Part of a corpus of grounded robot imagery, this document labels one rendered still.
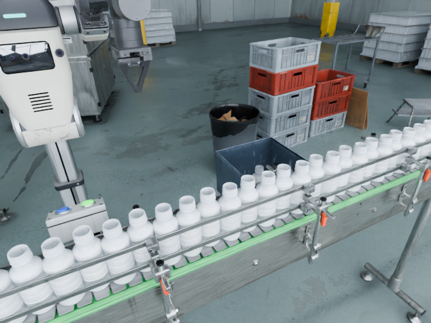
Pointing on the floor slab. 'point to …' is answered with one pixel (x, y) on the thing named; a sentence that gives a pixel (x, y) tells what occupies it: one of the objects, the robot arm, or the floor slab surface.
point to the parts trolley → (351, 50)
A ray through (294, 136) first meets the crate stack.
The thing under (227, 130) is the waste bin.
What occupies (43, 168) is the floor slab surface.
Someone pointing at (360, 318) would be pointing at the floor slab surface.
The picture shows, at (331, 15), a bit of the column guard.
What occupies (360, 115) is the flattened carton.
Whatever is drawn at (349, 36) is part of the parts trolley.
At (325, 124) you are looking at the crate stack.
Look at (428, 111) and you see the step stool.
